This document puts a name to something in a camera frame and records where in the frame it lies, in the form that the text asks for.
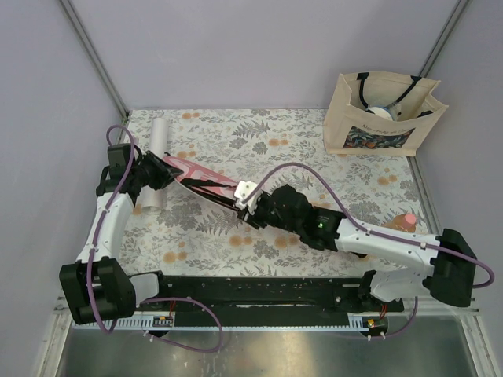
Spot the pink racket bag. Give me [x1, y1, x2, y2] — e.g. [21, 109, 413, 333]
[163, 156, 240, 212]

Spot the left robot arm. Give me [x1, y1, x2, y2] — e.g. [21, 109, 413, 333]
[59, 144, 182, 327]

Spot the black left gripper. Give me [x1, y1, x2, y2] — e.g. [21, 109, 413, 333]
[131, 150, 183, 190]

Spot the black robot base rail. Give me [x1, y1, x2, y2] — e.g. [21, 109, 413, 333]
[139, 276, 404, 317]

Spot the pink capped bottle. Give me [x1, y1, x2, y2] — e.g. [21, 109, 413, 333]
[384, 213, 417, 233]

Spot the water bottle in tote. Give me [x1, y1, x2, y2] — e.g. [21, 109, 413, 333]
[366, 101, 402, 122]

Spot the beige canvas tote bag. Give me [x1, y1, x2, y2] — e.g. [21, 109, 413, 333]
[323, 71, 448, 156]

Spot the white slotted cable duct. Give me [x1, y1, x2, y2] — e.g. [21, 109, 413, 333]
[113, 312, 365, 330]

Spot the white shuttlecock tube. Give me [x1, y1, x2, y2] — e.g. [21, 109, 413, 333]
[139, 118, 170, 215]

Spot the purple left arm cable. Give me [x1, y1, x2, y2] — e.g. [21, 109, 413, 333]
[88, 124, 225, 353]

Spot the floral table cloth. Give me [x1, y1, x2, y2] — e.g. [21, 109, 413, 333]
[119, 109, 430, 277]

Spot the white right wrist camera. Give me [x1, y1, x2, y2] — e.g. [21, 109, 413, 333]
[233, 181, 259, 212]

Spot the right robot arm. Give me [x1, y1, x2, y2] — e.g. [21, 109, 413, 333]
[233, 181, 475, 311]

